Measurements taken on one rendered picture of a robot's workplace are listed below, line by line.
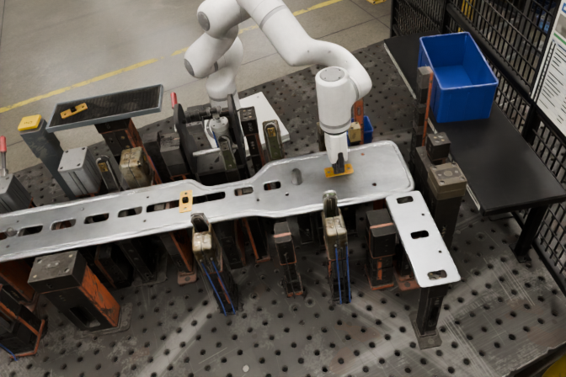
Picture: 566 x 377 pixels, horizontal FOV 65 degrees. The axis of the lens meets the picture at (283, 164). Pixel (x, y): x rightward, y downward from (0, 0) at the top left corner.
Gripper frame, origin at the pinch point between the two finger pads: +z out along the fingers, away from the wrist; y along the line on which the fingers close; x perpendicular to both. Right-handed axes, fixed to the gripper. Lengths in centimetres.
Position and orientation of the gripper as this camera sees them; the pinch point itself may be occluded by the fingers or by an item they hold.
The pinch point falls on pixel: (338, 165)
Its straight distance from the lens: 131.7
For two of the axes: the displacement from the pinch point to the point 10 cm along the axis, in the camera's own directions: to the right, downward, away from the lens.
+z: 1.3, 7.0, 7.0
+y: 1.2, 6.9, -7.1
